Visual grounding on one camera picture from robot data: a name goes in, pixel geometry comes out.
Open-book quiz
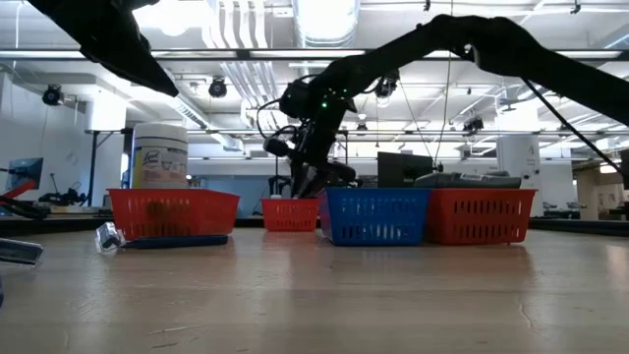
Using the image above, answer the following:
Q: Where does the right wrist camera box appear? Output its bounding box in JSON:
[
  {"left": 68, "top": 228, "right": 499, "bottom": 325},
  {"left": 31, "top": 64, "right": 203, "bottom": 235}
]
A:
[{"left": 262, "top": 136, "right": 292, "bottom": 158}]

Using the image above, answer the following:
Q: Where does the small monitor blue screen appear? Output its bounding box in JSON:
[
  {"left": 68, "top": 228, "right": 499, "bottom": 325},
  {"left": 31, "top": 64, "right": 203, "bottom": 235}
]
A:
[{"left": 5, "top": 156, "right": 44, "bottom": 192}]

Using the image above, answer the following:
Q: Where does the red plastic basket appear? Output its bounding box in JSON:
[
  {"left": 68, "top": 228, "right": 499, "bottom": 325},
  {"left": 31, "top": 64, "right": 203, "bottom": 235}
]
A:
[
  {"left": 260, "top": 198, "right": 320, "bottom": 232},
  {"left": 426, "top": 188, "right": 538, "bottom": 246},
  {"left": 107, "top": 189, "right": 241, "bottom": 242}
]

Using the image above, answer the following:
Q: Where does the white wipes canister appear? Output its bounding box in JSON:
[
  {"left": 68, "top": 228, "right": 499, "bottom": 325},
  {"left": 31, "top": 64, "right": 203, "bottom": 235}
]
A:
[{"left": 131, "top": 122, "right": 190, "bottom": 191}]

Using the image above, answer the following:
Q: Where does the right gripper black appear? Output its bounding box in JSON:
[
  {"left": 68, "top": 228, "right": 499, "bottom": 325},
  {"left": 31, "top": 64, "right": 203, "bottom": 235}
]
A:
[{"left": 293, "top": 105, "right": 358, "bottom": 200}]

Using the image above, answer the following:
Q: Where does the grey handheld vacuum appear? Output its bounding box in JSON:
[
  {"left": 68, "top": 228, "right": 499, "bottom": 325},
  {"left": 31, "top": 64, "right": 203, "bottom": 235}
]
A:
[{"left": 414, "top": 170, "right": 523, "bottom": 190}]

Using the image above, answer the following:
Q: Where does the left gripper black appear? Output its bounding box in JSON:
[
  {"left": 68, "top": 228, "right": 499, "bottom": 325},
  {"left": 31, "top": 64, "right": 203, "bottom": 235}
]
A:
[{"left": 27, "top": 0, "right": 180, "bottom": 98}]

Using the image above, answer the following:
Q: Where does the black stand frame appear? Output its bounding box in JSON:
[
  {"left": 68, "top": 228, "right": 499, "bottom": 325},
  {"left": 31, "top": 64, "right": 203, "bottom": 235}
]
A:
[{"left": 84, "top": 128, "right": 135, "bottom": 207}]

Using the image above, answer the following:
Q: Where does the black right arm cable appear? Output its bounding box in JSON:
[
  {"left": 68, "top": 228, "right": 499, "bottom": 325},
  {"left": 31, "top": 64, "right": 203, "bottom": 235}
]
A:
[{"left": 520, "top": 78, "right": 624, "bottom": 174}]

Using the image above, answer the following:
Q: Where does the red and black bar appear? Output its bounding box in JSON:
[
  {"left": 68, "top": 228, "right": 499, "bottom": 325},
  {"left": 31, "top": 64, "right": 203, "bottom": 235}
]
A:
[{"left": 0, "top": 179, "right": 50, "bottom": 220}]

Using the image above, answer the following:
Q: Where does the blue plastic basket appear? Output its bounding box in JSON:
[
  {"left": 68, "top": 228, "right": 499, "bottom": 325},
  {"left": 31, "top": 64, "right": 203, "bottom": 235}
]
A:
[{"left": 321, "top": 187, "right": 432, "bottom": 247}]

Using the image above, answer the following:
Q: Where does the blue handled razor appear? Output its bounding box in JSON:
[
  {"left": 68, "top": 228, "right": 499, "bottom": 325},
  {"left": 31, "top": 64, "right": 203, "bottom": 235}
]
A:
[{"left": 95, "top": 221, "right": 230, "bottom": 254}]

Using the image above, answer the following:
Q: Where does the white pillar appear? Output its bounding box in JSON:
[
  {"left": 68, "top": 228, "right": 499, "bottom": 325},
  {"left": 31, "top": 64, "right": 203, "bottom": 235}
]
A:
[{"left": 495, "top": 135, "right": 543, "bottom": 178}]

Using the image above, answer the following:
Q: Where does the gray flat packet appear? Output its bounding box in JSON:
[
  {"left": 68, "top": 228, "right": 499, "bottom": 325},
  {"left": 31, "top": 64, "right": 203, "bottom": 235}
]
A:
[{"left": 0, "top": 238, "right": 44, "bottom": 266}]

